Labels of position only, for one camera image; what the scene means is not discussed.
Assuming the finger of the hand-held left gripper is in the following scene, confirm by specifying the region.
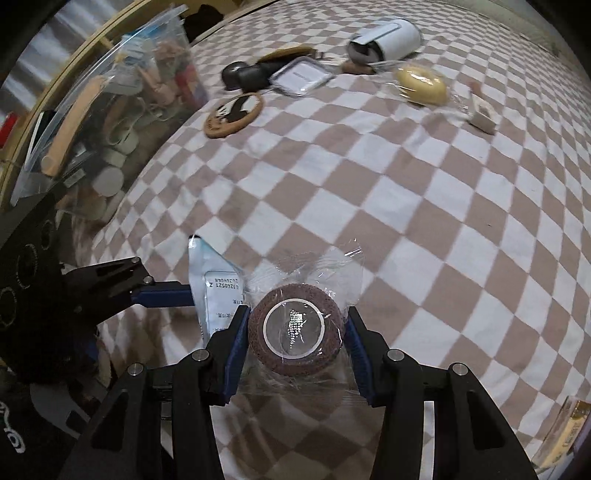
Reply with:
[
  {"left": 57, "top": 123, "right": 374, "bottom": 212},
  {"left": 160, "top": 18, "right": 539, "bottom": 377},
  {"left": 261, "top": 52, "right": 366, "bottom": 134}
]
[{"left": 61, "top": 257, "right": 195, "bottom": 325}]

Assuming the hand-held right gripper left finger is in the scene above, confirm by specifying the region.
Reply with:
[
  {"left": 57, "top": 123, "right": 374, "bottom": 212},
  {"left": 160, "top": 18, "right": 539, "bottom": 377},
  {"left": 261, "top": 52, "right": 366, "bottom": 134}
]
[{"left": 58, "top": 305, "right": 250, "bottom": 480}]

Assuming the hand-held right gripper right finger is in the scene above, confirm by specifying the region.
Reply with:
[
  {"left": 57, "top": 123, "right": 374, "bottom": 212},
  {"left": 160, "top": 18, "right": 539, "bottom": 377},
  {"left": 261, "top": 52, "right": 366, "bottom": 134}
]
[{"left": 344, "top": 305, "right": 539, "bottom": 480}]

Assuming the blue white sachet packet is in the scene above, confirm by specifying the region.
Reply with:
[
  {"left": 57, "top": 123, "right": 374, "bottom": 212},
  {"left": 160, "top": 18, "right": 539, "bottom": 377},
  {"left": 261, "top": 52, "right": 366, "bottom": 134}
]
[{"left": 187, "top": 234, "right": 250, "bottom": 350}]

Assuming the brown bandage roll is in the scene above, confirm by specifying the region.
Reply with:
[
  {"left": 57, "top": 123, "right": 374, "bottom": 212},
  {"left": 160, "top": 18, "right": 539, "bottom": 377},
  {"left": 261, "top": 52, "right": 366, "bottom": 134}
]
[{"left": 240, "top": 237, "right": 366, "bottom": 403}]

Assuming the clear plastic zip bag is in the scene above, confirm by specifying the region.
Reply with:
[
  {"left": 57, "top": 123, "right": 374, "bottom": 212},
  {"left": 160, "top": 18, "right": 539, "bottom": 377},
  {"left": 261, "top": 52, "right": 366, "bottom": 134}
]
[{"left": 9, "top": 8, "right": 212, "bottom": 223}]

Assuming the checkered bed sheet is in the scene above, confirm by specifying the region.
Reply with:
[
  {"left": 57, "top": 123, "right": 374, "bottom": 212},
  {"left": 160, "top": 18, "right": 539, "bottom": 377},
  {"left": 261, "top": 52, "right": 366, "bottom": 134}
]
[{"left": 90, "top": 0, "right": 591, "bottom": 480}]

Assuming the round cork coaster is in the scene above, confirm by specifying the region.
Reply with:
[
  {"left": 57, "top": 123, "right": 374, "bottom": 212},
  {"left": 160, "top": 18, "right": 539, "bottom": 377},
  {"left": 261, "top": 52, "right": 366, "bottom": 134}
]
[{"left": 204, "top": 92, "right": 265, "bottom": 140}]

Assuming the clear square lidded container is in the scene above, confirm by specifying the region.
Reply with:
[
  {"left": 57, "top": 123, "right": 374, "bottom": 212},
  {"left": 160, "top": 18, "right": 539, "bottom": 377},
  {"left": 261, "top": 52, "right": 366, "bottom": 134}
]
[{"left": 269, "top": 56, "right": 334, "bottom": 98}]

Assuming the small wrapped grey block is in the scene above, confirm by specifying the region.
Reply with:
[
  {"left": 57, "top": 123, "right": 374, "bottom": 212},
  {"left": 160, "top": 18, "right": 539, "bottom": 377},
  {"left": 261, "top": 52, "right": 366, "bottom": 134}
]
[{"left": 465, "top": 80, "right": 498, "bottom": 136}]

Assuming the brown leather pouch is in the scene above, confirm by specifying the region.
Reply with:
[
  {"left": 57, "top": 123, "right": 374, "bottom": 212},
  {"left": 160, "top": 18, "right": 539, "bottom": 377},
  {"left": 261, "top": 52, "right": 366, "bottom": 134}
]
[{"left": 256, "top": 46, "right": 320, "bottom": 64}]

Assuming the yellow wrapped soap bar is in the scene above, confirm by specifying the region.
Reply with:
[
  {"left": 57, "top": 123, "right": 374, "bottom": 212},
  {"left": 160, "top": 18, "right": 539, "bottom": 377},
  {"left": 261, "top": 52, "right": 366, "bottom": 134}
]
[{"left": 392, "top": 64, "right": 456, "bottom": 108}]

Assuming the white cylindrical device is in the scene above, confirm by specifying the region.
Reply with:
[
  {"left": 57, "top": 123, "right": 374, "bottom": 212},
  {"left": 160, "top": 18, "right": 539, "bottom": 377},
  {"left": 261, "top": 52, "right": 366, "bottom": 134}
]
[{"left": 346, "top": 16, "right": 424, "bottom": 66}]

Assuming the brown wooden handle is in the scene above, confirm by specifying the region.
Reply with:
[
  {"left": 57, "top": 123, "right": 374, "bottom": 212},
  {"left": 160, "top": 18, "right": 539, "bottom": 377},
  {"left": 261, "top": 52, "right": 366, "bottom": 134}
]
[{"left": 342, "top": 60, "right": 378, "bottom": 76}]

